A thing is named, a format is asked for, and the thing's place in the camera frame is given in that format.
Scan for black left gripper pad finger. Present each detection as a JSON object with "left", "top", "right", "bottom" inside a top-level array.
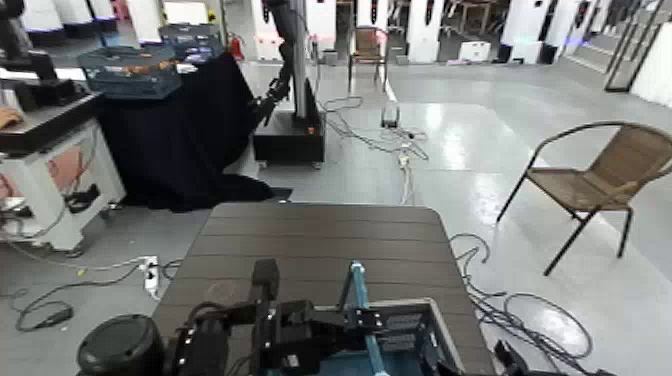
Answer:
[{"left": 250, "top": 257, "right": 281, "bottom": 317}]

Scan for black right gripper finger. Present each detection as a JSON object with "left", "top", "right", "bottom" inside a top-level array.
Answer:
[
  {"left": 418, "top": 324, "right": 449, "bottom": 376},
  {"left": 493, "top": 340, "right": 533, "bottom": 376}
]

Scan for black left gripper screwed finger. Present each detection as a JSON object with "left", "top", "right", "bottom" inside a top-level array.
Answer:
[{"left": 313, "top": 305, "right": 389, "bottom": 340}]

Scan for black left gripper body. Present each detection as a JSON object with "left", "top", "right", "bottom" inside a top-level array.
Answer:
[{"left": 250, "top": 299, "right": 349, "bottom": 376}]

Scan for blue crate with handle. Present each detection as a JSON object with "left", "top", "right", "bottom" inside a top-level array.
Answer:
[{"left": 262, "top": 260, "right": 466, "bottom": 376}]

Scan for mobile robot base with column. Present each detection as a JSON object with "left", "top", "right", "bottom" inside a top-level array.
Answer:
[{"left": 252, "top": 0, "right": 327, "bottom": 170}]

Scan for large blue plastic crate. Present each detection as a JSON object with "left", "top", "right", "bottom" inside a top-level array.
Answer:
[{"left": 78, "top": 45, "right": 183, "bottom": 101}]

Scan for dark blue crate with items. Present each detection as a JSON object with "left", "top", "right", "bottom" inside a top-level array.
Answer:
[{"left": 158, "top": 22, "right": 225, "bottom": 65}]

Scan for white power strip with plugs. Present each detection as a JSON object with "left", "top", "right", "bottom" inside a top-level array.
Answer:
[{"left": 141, "top": 254, "right": 160, "bottom": 302}]

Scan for long white power strip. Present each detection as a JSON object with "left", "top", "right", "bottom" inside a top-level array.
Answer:
[{"left": 398, "top": 151, "right": 417, "bottom": 206}]

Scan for black draped cloth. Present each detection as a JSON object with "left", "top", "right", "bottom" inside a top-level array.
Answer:
[{"left": 96, "top": 51, "right": 293, "bottom": 214}]

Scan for black holder on cabinet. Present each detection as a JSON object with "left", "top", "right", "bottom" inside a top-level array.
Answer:
[{"left": 63, "top": 183, "right": 103, "bottom": 214}]

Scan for small black floor device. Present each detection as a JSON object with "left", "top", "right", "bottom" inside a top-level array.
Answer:
[{"left": 380, "top": 101, "right": 402, "bottom": 130}]

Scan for red fire extinguisher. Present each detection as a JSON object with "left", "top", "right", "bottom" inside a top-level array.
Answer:
[{"left": 228, "top": 33, "right": 247, "bottom": 62}]

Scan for black desk top board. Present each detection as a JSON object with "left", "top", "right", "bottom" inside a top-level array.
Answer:
[{"left": 0, "top": 91, "right": 104, "bottom": 155}]

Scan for black desktop device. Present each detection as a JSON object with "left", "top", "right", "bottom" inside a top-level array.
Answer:
[{"left": 12, "top": 49, "right": 89, "bottom": 112}]

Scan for white box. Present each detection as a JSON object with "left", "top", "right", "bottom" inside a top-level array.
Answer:
[{"left": 457, "top": 40, "right": 493, "bottom": 64}]

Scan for white pillar kiosk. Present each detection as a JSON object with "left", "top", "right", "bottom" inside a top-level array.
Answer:
[
  {"left": 498, "top": 0, "right": 561, "bottom": 66},
  {"left": 406, "top": 0, "right": 445, "bottom": 65}
]

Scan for tan cloth object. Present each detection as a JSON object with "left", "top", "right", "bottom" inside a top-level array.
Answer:
[{"left": 0, "top": 106, "right": 25, "bottom": 130}]

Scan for black tangled floor cables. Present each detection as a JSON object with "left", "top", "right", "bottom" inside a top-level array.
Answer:
[{"left": 449, "top": 232, "right": 596, "bottom": 371}]

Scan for grey tangled floor cables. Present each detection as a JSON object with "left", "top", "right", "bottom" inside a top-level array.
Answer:
[{"left": 319, "top": 94, "right": 430, "bottom": 162}]

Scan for large wicker chair black frame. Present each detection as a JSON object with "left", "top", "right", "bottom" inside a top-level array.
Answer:
[{"left": 495, "top": 121, "right": 672, "bottom": 277}]

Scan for thin white floor cable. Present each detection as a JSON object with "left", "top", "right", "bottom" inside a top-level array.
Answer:
[{"left": 0, "top": 240, "right": 149, "bottom": 273}]

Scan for small wicker chair black frame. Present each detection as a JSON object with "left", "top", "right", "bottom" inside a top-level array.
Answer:
[{"left": 346, "top": 25, "right": 390, "bottom": 94}]

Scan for black metal frame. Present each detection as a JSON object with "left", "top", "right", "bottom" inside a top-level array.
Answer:
[{"left": 603, "top": 0, "right": 666, "bottom": 95}]

